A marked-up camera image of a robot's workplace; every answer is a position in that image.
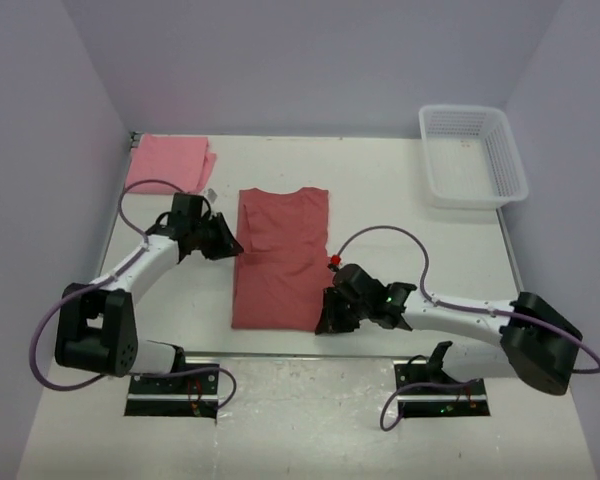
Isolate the red t shirt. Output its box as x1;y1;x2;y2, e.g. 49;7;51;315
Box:
231;187;332;332

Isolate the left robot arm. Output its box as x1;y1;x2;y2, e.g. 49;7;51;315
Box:
54;193;243;378

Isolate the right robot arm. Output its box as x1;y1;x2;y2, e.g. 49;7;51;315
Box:
315;264;582;396

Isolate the folded pink t shirt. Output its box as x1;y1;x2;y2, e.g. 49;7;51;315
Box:
125;134;217;193

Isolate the white plastic basket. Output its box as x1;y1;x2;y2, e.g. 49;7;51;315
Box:
419;104;529;210

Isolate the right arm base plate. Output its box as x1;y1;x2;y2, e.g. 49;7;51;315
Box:
393;356;491;418

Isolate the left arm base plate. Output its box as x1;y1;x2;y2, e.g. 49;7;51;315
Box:
124;371;219;419

